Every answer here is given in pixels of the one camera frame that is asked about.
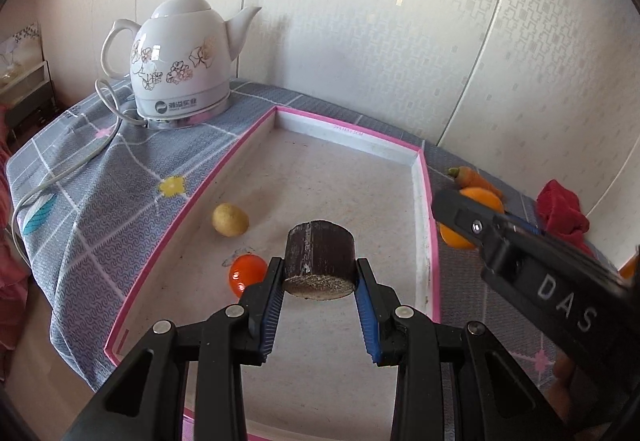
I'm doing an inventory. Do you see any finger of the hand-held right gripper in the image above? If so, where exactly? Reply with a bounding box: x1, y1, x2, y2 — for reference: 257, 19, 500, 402
497, 210, 546, 238
432, 191, 501, 252

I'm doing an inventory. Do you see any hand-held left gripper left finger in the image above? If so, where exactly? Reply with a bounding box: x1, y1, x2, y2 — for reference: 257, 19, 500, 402
62, 257, 286, 441

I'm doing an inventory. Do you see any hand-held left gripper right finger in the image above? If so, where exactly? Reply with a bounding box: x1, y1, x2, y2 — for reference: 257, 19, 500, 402
354, 257, 576, 441

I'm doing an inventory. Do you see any orange carrot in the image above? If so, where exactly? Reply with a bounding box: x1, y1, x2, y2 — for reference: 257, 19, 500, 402
446, 166, 505, 199

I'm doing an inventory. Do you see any dark eggplant piece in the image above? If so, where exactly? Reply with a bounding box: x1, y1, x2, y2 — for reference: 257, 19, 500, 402
282, 219, 357, 300

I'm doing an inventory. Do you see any pink-edged white tray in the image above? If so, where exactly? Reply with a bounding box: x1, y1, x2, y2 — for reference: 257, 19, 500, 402
104, 105, 441, 441

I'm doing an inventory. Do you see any person's right hand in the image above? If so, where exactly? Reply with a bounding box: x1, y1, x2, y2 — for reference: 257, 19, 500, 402
551, 350, 581, 422

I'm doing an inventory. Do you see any red cloth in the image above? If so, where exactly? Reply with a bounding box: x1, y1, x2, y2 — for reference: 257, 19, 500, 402
536, 179, 591, 238

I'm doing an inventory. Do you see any red tomato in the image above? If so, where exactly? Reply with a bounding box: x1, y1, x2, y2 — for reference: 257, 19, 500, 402
228, 254, 268, 298

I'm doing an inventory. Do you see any small yellow potato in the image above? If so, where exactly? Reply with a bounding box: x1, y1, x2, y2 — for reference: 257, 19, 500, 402
212, 203, 249, 238

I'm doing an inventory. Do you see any grey checked tablecloth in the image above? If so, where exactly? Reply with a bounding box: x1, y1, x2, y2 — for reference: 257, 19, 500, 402
6, 77, 626, 441

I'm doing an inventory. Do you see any chrome kettle base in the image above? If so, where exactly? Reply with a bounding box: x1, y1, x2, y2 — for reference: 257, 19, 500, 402
142, 96, 234, 130

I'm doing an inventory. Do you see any red bedding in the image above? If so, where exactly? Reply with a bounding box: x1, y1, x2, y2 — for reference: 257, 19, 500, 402
0, 103, 31, 352

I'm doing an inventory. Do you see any white floral ceramic kettle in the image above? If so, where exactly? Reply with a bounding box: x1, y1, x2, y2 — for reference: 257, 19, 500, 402
101, 0, 262, 122

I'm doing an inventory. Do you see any dark bedside table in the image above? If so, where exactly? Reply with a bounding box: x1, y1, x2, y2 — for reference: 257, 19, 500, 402
0, 61, 58, 142

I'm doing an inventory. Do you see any white power cable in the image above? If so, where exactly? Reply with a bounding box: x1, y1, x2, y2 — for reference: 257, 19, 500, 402
11, 77, 146, 267

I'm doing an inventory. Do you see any floral picture frame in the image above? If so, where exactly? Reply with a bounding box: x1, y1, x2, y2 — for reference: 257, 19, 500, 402
0, 22, 41, 72

